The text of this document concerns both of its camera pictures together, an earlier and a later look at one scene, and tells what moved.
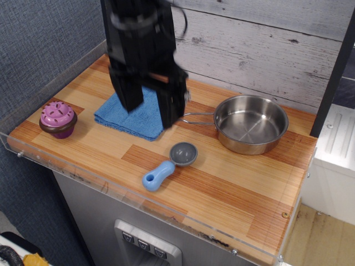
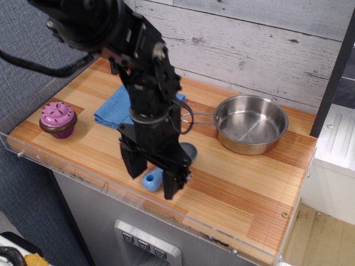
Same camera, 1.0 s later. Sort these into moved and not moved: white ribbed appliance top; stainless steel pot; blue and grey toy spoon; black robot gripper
Moved: black robot gripper
Not moved: stainless steel pot; blue and grey toy spoon; white ribbed appliance top
